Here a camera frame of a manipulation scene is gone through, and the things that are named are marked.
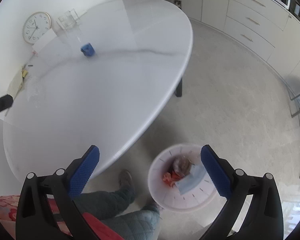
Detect blue paper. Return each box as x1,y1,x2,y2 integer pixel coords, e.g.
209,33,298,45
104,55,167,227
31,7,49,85
81,43,95,57

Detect light blue face mask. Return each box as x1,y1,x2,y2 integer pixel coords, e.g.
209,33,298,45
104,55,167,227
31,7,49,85
175,164,206,195

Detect brown torn snack wrapper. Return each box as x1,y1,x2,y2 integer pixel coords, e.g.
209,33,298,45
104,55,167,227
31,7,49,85
172,155,192,178

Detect pink paper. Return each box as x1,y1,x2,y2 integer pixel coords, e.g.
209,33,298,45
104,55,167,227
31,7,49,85
162,171,181,187

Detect white slotted trash bin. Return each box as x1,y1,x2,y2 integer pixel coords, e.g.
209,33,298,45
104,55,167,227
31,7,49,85
148,144,217,213

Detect open notebook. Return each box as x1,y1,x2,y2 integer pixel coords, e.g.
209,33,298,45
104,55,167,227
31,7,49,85
7,69,24,99

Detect red floral jacket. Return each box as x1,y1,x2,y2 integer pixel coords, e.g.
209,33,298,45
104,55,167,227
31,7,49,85
0,195,126,240

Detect yellow sticky note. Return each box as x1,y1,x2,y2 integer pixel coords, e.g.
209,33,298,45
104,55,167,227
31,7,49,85
21,66,29,79

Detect person's legs in teal trousers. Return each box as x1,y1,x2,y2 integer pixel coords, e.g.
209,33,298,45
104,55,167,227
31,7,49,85
74,170,161,239

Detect white card box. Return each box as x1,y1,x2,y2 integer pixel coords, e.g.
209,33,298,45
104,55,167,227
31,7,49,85
32,28,57,55

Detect white oval table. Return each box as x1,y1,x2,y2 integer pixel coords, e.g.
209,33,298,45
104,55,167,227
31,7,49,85
3,0,193,181

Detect clear glass pitcher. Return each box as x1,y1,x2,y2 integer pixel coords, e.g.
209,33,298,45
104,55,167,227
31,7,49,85
57,9,81,30

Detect white drawer cabinet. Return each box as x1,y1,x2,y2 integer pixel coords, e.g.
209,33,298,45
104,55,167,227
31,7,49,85
187,0,300,81

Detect round white wall clock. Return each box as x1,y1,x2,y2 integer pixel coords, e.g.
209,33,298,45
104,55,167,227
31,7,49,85
22,11,52,45

